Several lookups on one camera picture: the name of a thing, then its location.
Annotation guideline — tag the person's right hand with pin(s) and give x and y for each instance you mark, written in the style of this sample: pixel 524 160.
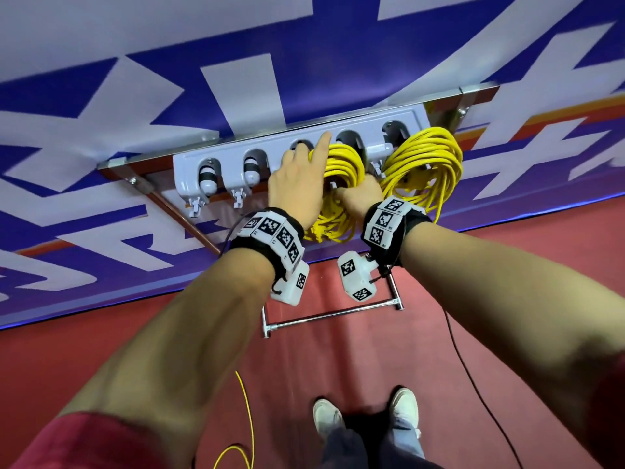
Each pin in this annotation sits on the person's right hand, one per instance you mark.
pixel 361 200

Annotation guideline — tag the person's left hand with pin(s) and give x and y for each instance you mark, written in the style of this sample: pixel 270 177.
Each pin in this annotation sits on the person's left hand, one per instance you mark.
pixel 298 185

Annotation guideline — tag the metal rack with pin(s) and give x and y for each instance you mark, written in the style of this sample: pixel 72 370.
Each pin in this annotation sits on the metal rack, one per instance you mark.
pixel 254 156

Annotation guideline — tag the person's left forearm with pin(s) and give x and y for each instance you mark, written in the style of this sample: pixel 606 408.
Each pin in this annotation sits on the person's left forearm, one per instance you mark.
pixel 176 356

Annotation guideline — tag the person's right forearm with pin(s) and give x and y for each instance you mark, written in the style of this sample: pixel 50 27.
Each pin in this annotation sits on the person's right forearm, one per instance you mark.
pixel 527 307

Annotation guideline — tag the person's dark trousers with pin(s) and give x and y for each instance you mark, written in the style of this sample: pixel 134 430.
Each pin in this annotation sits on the person's dark trousers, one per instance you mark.
pixel 376 446

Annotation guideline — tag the black marker wristband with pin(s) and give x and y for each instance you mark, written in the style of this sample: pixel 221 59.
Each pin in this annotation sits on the black marker wristband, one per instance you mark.
pixel 391 227
pixel 269 241

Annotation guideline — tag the blue banner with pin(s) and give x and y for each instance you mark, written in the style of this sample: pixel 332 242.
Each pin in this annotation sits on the blue banner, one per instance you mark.
pixel 322 53

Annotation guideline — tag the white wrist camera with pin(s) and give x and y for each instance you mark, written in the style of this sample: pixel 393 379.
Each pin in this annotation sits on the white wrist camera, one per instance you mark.
pixel 291 286
pixel 355 275

